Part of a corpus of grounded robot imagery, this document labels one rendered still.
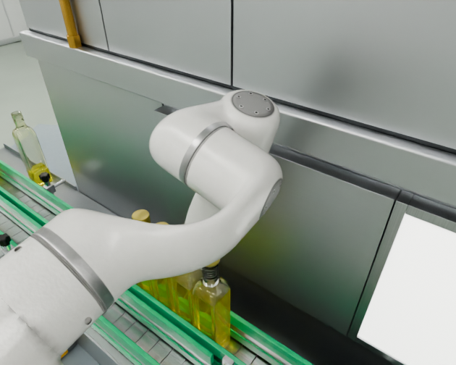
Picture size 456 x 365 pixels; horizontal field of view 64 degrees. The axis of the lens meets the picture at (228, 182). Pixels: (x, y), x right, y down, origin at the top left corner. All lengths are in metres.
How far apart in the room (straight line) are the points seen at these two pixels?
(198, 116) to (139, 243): 0.15
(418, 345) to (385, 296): 0.10
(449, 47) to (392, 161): 0.15
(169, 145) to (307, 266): 0.42
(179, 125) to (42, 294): 0.19
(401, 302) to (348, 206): 0.18
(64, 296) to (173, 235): 0.09
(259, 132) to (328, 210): 0.24
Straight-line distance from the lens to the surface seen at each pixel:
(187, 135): 0.36
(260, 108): 0.41
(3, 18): 6.83
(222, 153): 0.34
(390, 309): 0.69
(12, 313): 0.28
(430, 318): 0.67
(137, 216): 0.73
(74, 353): 1.07
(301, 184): 0.59
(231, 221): 0.30
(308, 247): 0.67
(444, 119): 0.51
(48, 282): 0.28
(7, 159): 1.61
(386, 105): 0.52
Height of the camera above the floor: 1.64
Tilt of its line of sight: 37 degrees down
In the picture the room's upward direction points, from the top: straight up
